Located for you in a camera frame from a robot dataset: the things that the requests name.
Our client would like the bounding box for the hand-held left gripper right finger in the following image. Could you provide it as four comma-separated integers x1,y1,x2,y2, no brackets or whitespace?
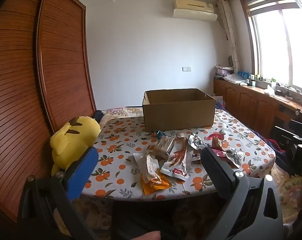
200,146,284,240

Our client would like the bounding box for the orange snack packet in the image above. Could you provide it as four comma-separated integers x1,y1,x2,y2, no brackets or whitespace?
140,170,171,195

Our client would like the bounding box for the wall air conditioner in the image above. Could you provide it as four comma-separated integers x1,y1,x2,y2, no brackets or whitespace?
173,0,215,14

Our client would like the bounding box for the clear plastic bag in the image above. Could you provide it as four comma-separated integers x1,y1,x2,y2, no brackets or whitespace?
223,74,249,85

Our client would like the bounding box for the silver snack packet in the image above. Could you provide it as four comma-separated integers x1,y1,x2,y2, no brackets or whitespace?
226,148,244,168

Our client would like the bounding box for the clear grain bar packet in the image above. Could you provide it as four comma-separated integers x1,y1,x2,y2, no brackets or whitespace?
153,136,176,160

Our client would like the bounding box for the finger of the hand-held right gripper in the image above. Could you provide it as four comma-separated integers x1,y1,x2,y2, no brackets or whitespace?
289,119,302,132
271,126,302,153

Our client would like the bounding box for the dark red snack packet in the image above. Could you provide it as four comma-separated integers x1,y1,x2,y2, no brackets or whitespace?
208,133,225,150

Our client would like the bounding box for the patterned curtain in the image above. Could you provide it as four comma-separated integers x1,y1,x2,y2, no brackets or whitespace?
217,0,241,73

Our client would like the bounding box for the white air deflector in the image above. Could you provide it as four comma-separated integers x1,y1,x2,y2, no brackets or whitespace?
173,9,218,20

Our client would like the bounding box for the wooden low cabinet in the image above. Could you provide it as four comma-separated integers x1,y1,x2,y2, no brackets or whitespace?
213,76,302,140

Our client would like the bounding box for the wooden frame window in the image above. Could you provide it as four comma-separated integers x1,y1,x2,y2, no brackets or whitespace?
238,0,302,93

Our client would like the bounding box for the white packet with red print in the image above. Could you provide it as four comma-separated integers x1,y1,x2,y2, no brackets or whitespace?
160,137,193,180

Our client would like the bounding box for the pink snack packet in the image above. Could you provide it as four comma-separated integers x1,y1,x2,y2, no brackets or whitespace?
212,149,231,157

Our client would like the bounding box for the yellow plush toy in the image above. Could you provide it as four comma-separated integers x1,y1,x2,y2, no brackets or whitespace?
50,116,101,177

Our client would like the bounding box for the brown cardboard box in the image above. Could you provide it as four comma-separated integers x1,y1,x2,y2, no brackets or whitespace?
142,88,216,132

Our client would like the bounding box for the stack of boxes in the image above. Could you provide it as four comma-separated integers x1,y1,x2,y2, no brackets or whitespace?
215,65,235,79

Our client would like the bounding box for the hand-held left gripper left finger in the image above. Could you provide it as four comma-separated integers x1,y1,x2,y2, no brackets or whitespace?
19,147,99,240

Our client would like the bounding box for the person's left hand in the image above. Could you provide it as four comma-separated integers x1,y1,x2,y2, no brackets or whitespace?
131,231,162,240

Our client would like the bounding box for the dark blue cloth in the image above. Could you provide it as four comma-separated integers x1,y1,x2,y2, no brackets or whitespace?
92,110,104,123

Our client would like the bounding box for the white silver flat packet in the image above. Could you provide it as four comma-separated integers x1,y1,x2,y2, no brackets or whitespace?
188,133,210,153

